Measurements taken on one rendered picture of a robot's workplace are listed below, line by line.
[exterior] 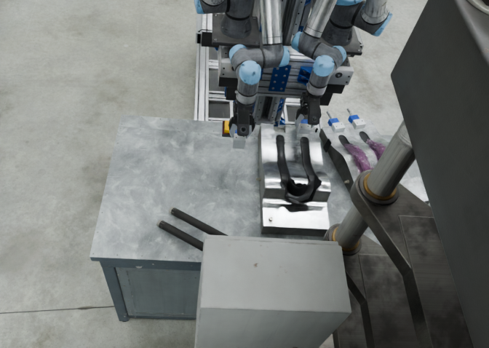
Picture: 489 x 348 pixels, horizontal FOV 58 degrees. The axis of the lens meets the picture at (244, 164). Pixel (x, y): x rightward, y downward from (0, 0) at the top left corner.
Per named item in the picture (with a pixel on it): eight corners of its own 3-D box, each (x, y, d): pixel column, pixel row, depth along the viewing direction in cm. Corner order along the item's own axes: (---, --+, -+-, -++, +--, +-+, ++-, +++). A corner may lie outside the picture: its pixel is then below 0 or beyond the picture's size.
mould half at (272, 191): (257, 136, 201) (262, 116, 190) (313, 140, 204) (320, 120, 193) (260, 233, 171) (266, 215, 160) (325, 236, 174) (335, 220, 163)
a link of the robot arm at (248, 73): (257, 57, 156) (265, 73, 152) (253, 80, 165) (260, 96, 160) (236, 59, 154) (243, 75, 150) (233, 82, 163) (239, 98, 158)
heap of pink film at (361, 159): (339, 144, 196) (344, 133, 190) (373, 138, 201) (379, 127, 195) (364, 192, 182) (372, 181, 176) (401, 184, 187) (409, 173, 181)
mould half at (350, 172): (318, 135, 206) (324, 119, 198) (367, 127, 213) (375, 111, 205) (367, 226, 179) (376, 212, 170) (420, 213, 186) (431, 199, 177)
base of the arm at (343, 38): (319, 25, 218) (324, 8, 210) (348, 28, 220) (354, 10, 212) (323, 44, 209) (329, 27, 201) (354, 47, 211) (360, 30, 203)
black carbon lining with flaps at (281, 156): (273, 137, 193) (277, 122, 185) (309, 140, 194) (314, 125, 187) (278, 204, 172) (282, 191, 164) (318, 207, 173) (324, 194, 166)
